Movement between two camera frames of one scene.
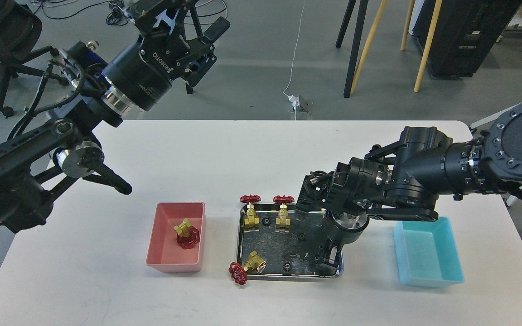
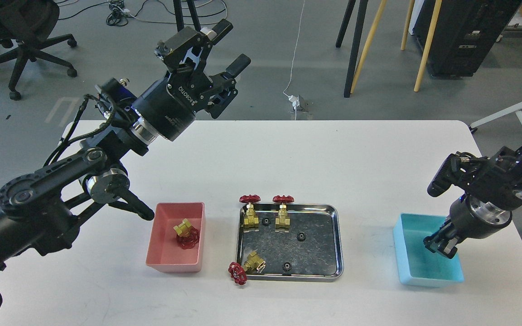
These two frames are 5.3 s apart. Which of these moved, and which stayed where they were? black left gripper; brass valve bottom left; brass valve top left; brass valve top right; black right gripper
Moved: black right gripper; black left gripper
Stayed: brass valve top left; brass valve top right; brass valve bottom left
